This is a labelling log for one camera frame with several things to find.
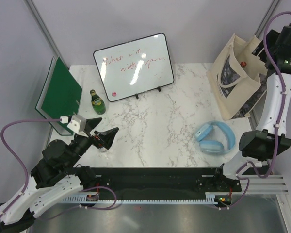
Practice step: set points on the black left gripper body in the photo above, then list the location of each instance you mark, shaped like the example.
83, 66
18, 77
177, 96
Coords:
82, 144

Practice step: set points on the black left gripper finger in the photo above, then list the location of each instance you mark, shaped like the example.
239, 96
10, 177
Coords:
91, 124
106, 138

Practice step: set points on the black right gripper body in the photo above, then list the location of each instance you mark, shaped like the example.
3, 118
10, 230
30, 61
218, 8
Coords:
272, 36

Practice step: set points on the small white blue can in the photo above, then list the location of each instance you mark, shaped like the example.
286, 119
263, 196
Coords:
102, 149

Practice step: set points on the cola glass bottle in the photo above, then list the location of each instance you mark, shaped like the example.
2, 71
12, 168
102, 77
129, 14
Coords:
243, 64

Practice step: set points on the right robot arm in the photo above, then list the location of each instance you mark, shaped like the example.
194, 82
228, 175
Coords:
269, 139

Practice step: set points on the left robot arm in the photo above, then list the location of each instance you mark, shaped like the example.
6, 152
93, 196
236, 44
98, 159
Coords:
55, 177

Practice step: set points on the beige canvas tote bag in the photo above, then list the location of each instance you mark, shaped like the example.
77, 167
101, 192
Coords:
237, 90

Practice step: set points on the green bottle far left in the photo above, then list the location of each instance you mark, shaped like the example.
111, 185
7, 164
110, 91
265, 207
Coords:
97, 103

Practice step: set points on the green binder folder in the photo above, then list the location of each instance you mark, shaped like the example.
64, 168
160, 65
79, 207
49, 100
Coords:
61, 93

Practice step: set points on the whiteboard with red writing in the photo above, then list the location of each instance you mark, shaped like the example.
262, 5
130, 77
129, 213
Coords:
131, 68

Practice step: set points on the light blue headphones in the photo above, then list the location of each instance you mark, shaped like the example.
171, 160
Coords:
214, 147

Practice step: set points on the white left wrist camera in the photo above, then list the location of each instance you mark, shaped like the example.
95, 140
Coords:
77, 125

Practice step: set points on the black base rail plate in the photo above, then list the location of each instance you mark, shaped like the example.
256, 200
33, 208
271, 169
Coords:
166, 182

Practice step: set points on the white slotted cable duct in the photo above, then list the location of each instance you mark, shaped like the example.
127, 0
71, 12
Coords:
82, 198

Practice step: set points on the aluminium extrusion rail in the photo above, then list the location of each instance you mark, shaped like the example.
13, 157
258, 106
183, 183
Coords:
272, 185

